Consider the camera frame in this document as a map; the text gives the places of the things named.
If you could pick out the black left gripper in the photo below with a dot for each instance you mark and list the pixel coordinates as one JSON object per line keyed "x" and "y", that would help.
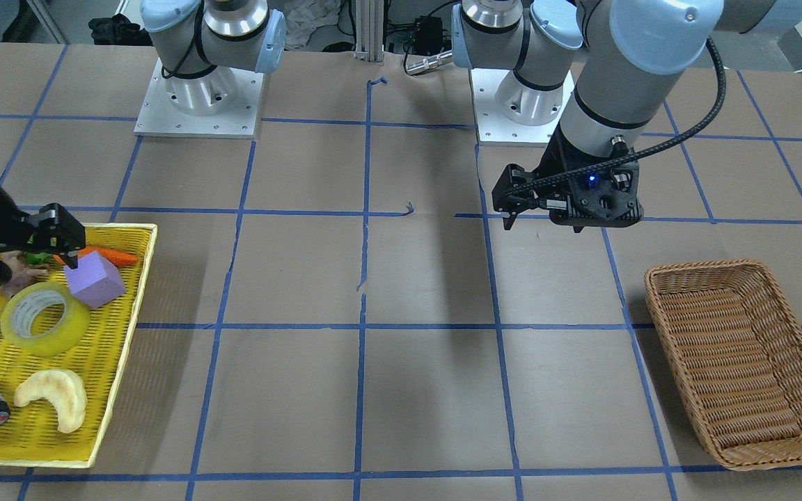
{"x": 552, "y": 168}

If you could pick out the yellow packing tape roll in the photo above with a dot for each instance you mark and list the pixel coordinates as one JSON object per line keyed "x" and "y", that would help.
{"x": 45, "y": 319}

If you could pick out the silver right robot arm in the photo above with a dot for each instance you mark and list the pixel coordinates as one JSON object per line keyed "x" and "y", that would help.
{"x": 212, "y": 56}

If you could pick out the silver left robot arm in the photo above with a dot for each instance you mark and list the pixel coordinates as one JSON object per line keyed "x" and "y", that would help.
{"x": 636, "y": 51}

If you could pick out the purple foam cube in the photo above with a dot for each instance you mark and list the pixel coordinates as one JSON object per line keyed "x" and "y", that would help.
{"x": 95, "y": 281}

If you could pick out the green leaf toy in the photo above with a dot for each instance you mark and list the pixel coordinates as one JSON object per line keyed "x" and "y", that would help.
{"x": 36, "y": 259}

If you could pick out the orange toy carrot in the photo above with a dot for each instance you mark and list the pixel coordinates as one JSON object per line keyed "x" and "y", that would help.
{"x": 116, "y": 258}

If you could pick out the brown dried root toy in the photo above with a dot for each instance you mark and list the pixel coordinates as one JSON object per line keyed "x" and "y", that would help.
{"x": 21, "y": 273}

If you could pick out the yellow woven tray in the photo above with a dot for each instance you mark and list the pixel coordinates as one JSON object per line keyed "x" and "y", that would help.
{"x": 29, "y": 438}

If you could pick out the brown wicker basket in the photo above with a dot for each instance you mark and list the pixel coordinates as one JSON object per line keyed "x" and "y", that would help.
{"x": 734, "y": 348}

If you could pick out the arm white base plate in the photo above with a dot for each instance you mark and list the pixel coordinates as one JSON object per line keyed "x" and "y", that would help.
{"x": 225, "y": 104}
{"x": 509, "y": 113}

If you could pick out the aluminium frame post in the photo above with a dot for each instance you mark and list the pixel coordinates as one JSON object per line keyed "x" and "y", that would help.
{"x": 369, "y": 38}

